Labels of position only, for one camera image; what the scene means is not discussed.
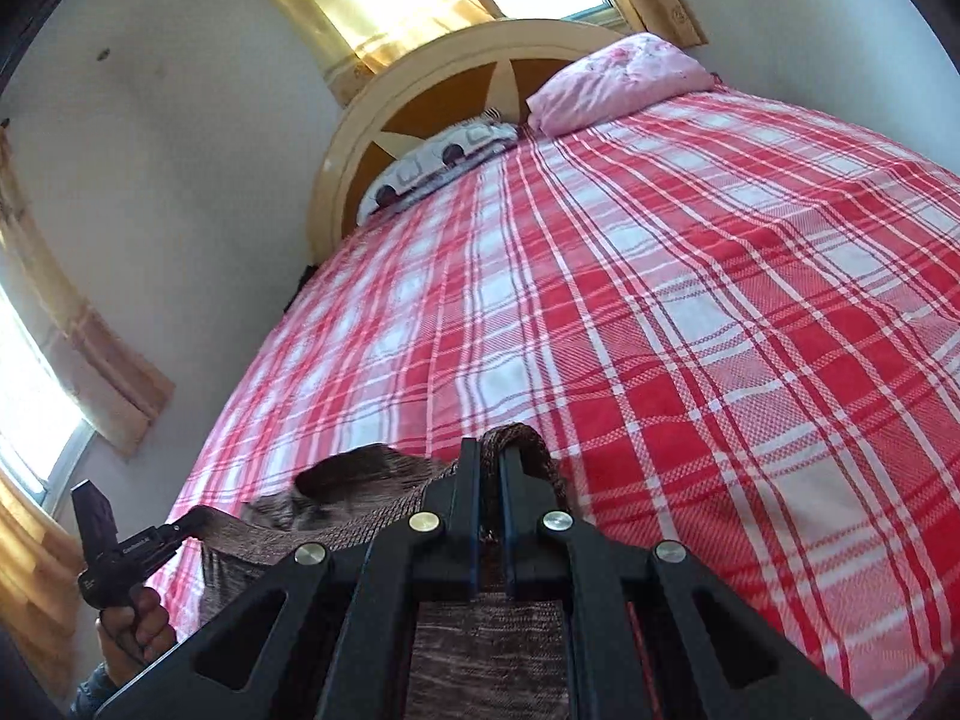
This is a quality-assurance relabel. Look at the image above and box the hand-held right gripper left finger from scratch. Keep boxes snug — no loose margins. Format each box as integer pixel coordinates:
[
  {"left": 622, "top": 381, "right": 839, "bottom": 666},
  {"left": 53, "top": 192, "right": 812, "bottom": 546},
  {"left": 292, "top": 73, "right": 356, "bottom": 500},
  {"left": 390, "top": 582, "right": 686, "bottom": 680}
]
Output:
[{"left": 94, "top": 437, "right": 485, "bottom": 720}]

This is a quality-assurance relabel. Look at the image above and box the red plaid bed sheet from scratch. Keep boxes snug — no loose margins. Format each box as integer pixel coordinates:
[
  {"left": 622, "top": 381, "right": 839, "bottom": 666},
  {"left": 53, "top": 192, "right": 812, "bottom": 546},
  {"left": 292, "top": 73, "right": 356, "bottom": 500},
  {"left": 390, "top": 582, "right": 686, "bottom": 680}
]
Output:
[{"left": 169, "top": 82, "right": 960, "bottom": 720}]

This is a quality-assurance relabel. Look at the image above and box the white black patterned pillow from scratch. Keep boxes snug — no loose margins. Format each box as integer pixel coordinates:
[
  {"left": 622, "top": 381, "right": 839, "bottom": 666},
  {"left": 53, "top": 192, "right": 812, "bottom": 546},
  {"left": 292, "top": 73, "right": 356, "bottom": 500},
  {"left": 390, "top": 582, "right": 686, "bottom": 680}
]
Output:
[{"left": 356, "top": 109, "right": 522, "bottom": 226}]

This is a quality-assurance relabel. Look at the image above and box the brown knitted sun-pattern sweater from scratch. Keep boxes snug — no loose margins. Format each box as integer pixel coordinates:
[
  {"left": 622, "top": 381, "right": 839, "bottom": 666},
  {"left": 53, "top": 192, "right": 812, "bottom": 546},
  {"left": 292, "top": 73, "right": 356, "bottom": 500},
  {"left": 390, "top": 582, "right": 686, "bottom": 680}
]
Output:
[{"left": 199, "top": 424, "right": 571, "bottom": 720}]

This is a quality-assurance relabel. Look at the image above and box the person's left hand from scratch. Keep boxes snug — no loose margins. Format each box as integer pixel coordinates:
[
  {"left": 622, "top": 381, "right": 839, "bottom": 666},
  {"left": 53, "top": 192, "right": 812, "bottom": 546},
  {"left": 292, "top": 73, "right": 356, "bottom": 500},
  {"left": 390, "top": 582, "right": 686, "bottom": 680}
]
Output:
[{"left": 96, "top": 585, "right": 179, "bottom": 680}]

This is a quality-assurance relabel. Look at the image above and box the side window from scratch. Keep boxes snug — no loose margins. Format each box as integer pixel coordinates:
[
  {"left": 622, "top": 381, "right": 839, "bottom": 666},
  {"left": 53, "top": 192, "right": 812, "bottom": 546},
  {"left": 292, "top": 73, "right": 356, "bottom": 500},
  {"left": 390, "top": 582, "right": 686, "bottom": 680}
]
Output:
[{"left": 0, "top": 285, "right": 95, "bottom": 518}]

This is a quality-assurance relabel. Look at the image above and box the cream and orange headboard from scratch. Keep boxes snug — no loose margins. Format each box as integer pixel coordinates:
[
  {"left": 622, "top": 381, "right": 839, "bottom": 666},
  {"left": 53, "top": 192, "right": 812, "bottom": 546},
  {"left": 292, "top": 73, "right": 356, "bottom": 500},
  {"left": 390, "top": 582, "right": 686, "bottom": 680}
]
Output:
[{"left": 309, "top": 19, "right": 631, "bottom": 263}]

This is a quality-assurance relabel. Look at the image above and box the pink pillow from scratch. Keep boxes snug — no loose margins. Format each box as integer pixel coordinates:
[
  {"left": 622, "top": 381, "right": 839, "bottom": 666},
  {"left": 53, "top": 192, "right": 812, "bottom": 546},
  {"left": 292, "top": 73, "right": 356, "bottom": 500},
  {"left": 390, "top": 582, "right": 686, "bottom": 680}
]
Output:
[{"left": 525, "top": 34, "right": 725, "bottom": 136}]

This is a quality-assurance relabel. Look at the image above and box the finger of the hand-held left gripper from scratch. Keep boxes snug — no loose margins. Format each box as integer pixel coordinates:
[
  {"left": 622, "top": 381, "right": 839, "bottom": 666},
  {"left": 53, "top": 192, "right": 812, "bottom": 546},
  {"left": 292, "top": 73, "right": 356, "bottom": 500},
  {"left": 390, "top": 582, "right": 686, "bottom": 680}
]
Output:
[{"left": 154, "top": 506, "right": 212, "bottom": 550}]

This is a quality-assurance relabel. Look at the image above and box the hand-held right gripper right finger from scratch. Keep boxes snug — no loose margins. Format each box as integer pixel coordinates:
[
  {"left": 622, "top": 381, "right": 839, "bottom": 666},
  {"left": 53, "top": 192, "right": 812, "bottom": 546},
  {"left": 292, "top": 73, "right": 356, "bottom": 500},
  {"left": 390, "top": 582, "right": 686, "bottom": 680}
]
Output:
[{"left": 499, "top": 446, "right": 871, "bottom": 720}]

